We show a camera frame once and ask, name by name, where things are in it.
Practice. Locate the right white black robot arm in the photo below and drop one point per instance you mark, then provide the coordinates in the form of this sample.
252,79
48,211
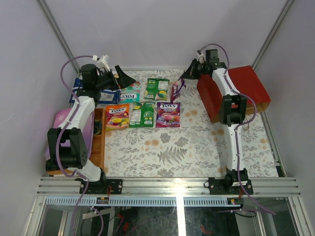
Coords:
224,104

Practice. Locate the green Fox's candy bag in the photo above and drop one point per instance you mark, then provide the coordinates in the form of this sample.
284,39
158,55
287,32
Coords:
130,94

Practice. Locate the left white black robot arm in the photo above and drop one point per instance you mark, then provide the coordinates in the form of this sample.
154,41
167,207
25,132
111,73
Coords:
73,160

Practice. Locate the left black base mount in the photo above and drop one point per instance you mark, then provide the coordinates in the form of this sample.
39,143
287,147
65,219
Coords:
110,187

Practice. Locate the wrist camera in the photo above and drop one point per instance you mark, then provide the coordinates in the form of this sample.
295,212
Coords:
200,57
102,62

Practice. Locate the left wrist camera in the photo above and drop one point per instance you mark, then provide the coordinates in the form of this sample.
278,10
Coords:
102,62

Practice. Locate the green snack bag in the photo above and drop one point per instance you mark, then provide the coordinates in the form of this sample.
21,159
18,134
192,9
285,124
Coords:
156,89
142,115

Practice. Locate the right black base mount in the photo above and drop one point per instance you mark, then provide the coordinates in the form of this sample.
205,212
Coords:
219,186

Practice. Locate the pink folded cloth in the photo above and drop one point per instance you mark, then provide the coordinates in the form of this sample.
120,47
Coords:
77,123

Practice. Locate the small purple candy pack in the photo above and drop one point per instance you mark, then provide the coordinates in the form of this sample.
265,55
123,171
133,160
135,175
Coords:
178,87

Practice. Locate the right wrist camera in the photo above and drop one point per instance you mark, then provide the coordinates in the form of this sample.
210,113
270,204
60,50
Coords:
200,57

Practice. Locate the blue chips bag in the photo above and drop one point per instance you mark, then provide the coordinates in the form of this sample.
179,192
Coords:
103,97

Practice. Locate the purple Fox's berries bag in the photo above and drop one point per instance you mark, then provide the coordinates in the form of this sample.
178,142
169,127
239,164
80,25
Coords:
168,115

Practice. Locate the aluminium front rail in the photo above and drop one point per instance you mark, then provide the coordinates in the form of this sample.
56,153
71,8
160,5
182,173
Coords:
166,186

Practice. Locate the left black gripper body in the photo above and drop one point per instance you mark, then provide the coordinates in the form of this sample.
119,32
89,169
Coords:
117,77

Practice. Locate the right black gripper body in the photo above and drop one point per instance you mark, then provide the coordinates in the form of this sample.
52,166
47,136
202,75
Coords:
200,70

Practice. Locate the wooden organizer tray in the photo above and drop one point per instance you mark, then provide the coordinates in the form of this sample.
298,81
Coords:
95,143

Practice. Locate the orange candy bag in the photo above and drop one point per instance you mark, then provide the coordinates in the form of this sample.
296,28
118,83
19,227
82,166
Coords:
117,117

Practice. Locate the floral table mat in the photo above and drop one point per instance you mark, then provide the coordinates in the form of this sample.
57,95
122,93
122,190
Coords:
195,149

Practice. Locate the red paper bag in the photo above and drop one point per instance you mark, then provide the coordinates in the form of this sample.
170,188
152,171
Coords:
245,81

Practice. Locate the white slotted cable duct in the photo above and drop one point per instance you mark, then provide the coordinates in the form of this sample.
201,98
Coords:
117,201

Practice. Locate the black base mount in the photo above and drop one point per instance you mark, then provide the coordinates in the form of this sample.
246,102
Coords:
219,186
110,187

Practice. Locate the dark patterned cloth in tray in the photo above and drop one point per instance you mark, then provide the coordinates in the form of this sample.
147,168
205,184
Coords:
97,127

